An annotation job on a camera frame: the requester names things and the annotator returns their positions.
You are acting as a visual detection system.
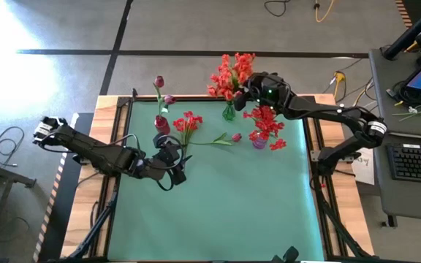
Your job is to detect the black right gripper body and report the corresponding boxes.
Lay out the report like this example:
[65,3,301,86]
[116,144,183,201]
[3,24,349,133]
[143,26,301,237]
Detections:
[246,72,296,110]

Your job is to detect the grey keyboard tray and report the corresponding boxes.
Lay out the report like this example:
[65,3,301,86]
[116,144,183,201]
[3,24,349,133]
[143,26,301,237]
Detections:
[370,131,421,223]

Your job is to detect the green glass vase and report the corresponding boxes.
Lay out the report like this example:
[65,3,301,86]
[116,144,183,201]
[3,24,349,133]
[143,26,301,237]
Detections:
[221,101,237,121]

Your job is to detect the black floor mat striped edge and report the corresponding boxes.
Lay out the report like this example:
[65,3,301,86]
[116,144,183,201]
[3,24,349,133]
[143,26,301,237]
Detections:
[31,112,98,263]

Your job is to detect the striped hazard tape strip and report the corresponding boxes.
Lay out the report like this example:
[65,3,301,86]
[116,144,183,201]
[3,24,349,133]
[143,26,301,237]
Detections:
[394,0,414,29]

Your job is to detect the black bulky object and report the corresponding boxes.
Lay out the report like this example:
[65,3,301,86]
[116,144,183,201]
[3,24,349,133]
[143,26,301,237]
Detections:
[271,245,300,263]

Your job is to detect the green table mat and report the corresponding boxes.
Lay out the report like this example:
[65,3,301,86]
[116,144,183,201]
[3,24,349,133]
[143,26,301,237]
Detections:
[107,100,325,262]

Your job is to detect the yellow plug with cable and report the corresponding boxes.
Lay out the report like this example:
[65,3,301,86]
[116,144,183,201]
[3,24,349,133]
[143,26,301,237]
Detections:
[333,71,346,102]

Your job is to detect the red glass vase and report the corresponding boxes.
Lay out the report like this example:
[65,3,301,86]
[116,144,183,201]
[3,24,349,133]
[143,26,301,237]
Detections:
[154,115,171,136]

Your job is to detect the black coiled floor cable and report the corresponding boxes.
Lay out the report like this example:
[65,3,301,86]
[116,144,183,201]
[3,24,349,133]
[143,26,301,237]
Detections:
[0,126,26,168]

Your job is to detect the dark red tulip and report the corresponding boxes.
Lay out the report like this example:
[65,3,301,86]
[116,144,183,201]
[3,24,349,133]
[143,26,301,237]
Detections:
[152,75,166,120]

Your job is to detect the white paper sheet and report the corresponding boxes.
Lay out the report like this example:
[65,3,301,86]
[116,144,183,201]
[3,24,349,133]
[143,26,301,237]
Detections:
[351,153,376,186]

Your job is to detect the white cables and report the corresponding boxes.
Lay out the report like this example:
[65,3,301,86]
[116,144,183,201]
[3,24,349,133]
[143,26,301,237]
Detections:
[338,78,378,125]

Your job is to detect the grey monitor desk top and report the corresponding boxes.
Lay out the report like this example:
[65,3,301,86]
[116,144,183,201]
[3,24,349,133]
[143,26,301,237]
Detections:
[368,45,421,139]

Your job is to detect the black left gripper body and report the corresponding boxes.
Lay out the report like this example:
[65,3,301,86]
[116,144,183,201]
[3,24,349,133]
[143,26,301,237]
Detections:
[139,133,188,185]

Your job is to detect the yellow floor cable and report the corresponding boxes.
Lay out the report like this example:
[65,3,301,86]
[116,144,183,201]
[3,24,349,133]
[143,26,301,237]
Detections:
[313,0,338,24]

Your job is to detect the black aluminium table frame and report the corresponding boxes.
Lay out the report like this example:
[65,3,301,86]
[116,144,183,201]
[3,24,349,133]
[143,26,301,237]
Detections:
[64,86,376,263]

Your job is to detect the spare green flower stems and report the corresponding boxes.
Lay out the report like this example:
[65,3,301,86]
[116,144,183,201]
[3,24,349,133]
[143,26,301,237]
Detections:
[391,99,421,122]

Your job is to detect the orange artificial flower bunch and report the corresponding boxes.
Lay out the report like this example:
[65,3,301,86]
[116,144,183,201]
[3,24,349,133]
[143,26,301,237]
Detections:
[206,53,235,110]
[232,52,256,87]

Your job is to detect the purple glass vase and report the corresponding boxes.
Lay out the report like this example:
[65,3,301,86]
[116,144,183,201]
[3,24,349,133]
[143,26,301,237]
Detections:
[251,134,269,150]

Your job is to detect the black metal stand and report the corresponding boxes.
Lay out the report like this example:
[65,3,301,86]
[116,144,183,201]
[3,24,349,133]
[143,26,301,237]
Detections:
[0,148,38,263]

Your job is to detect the black monitor pole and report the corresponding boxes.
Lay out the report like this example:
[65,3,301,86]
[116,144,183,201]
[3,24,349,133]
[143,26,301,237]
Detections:
[381,0,421,61]

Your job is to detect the black desk cable coil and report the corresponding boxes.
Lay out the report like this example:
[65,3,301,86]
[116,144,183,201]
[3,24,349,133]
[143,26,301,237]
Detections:
[387,78,421,107]

